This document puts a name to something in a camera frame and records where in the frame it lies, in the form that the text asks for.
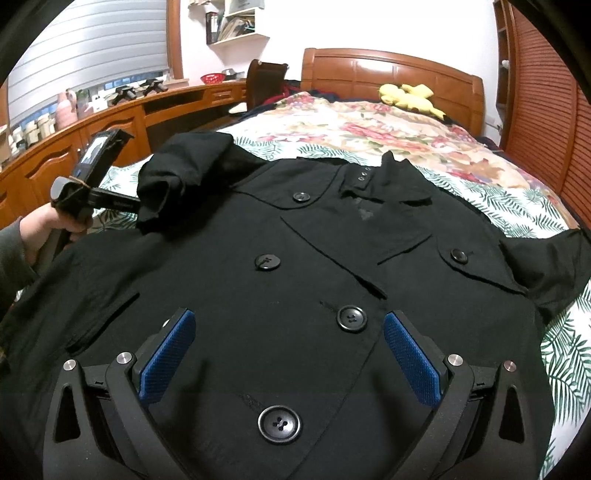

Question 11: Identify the black button coat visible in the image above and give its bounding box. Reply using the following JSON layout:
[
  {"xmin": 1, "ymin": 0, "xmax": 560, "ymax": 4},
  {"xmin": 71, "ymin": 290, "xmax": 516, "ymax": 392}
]
[{"xmin": 1, "ymin": 133, "xmax": 590, "ymax": 479}]

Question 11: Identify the left forearm grey sleeve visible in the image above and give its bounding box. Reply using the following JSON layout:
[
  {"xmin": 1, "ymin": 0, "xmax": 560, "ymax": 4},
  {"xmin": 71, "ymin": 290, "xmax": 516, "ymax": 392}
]
[{"xmin": 0, "ymin": 218, "xmax": 38, "ymax": 304}]

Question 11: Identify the person's left hand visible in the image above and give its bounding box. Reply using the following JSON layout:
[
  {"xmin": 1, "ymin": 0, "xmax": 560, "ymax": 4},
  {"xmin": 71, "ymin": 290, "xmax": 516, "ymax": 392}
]
[{"xmin": 19, "ymin": 203, "xmax": 92, "ymax": 266}]

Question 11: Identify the pink vase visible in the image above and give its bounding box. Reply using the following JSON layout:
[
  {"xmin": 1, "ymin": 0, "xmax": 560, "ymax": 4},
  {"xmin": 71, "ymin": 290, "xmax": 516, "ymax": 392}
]
[{"xmin": 55, "ymin": 90, "xmax": 78, "ymax": 131}]

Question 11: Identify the black stand on desk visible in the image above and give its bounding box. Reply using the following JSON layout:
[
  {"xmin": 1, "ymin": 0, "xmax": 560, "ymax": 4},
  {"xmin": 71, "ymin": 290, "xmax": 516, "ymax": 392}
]
[
  {"xmin": 110, "ymin": 85, "xmax": 137, "ymax": 106},
  {"xmin": 139, "ymin": 78, "xmax": 168, "ymax": 96}
]

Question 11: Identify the grey window blind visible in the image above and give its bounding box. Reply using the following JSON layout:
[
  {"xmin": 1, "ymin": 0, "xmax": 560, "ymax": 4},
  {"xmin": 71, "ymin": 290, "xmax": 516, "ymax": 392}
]
[{"xmin": 8, "ymin": 0, "xmax": 168, "ymax": 125}]

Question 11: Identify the red bowl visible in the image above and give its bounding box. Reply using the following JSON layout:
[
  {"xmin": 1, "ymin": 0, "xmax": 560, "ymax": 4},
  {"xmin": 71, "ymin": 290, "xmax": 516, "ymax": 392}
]
[{"xmin": 200, "ymin": 73, "xmax": 225, "ymax": 85}]

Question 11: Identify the dark wooden chair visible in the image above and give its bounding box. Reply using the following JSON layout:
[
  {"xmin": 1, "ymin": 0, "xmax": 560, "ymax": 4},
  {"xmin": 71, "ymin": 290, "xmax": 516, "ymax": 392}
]
[{"xmin": 228, "ymin": 59, "xmax": 288, "ymax": 115}]

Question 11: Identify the floral leaf bedspread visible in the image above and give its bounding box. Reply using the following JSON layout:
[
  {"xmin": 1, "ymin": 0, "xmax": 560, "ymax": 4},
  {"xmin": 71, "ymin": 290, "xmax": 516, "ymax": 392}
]
[{"xmin": 87, "ymin": 90, "xmax": 591, "ymax": 480}]

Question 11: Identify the wooden headboard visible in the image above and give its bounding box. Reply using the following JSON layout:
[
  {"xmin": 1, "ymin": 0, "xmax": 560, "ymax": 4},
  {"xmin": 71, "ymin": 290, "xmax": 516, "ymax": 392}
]
[{"xmin": 301, "ymin": 48, "xmax": 485, "ymax": 137}]

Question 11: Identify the wooden louvered wardrobe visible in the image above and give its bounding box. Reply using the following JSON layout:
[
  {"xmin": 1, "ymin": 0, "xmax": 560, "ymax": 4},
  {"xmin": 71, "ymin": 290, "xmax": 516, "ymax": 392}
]
[{"xmin": 494, "ymin": 1, "xmax": 590, "ymax": 224}]

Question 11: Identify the yellow plush toy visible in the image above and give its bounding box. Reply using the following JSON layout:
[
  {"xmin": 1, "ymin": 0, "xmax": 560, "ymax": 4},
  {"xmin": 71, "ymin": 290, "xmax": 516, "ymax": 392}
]
[{"xmin": 379, "ymin": 84, "xmax": 446, "ymax": 120}]

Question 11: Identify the white wall shelf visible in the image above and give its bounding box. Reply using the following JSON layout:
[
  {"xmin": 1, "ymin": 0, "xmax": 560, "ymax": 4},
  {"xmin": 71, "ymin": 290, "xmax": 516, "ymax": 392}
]
[{"xmin": 188, "ymin": 0, "xmax": 267, "ymax": 46}]

